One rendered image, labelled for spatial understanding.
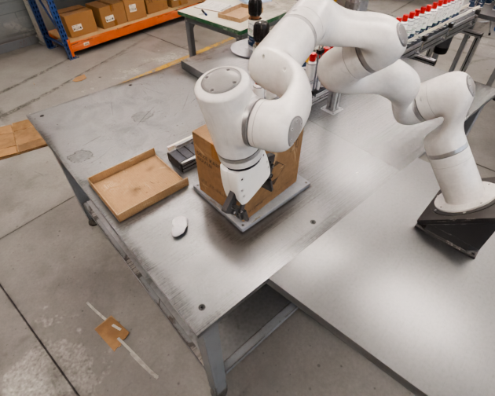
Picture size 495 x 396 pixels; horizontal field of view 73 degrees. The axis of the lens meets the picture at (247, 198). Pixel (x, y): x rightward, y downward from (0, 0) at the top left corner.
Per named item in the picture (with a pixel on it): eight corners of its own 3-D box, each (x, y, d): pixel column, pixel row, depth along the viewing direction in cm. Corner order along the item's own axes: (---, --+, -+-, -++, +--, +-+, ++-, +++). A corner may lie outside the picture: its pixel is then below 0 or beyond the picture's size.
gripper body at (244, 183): (241, 126, 65) (251, 163, 74) (207, 162, 61) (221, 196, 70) (273, 139, 61) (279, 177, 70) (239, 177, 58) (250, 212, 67)
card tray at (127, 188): (155, 154, 149) (153, 147, 146) (188, 185, 135) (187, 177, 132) (89, 185, 135) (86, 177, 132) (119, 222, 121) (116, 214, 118)
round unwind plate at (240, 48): (255, 36, 232) (255, 34, 231) (287, 49, 216) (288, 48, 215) (221, 48, 218) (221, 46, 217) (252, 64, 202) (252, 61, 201)
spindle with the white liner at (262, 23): (260, 73, 193) (262, 16, 172) (271, 78, 189) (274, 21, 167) (248, 78, 189) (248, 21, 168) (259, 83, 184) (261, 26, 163)
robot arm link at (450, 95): (433, 147, 118) (408, 84, 113) (496, 132, 104) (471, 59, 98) (423, 162, 111) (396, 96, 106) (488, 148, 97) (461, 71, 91)
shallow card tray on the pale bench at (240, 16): (241, 7, 303) (240, 2, 300) (263, 12, 293) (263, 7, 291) (217, 17, 284) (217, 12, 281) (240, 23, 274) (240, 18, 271)
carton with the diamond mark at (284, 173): (253, 155, 146) (254, 97, 126) (296, 181, 134) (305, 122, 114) (199, 189, 130) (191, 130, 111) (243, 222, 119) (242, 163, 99)
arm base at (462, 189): (443, 188, 128) (427, 145, 123) (504, 179, 113) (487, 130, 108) (427, 215, 116) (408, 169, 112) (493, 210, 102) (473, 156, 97)
